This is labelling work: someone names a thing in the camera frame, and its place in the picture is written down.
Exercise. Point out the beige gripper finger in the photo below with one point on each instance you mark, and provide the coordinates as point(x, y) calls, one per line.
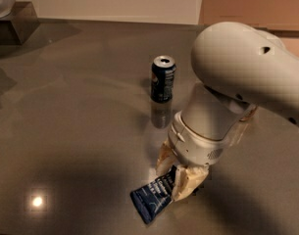
point(166, 158)
point(187, 179)

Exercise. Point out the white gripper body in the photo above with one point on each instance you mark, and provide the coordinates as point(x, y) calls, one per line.
point(195, 146)

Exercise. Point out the blue rxbar blueberry wrapper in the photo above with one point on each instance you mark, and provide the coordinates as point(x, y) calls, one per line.
point(149, 200)

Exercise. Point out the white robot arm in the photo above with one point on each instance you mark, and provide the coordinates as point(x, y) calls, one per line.
point(239, 68)

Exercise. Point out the dark blue soda can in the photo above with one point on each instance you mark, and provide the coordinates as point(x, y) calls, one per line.
point(162, 81)

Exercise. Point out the dark square stand block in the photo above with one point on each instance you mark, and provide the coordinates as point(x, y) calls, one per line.
point(19, 25)

